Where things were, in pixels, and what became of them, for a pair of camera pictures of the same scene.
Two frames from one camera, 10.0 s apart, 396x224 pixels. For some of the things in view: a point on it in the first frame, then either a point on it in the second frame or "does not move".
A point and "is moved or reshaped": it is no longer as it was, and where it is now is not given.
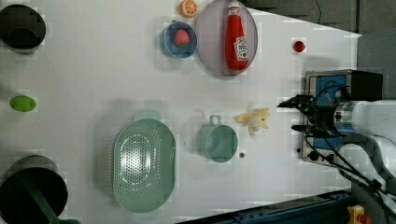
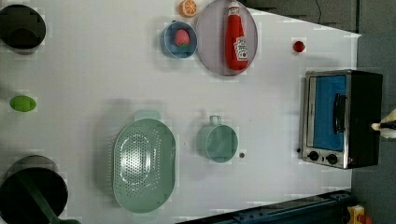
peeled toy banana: (253, 119) is moved or reshaped
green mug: (217, 142) does not move
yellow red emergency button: (357, 215) does not move
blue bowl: (179, 39) does not move
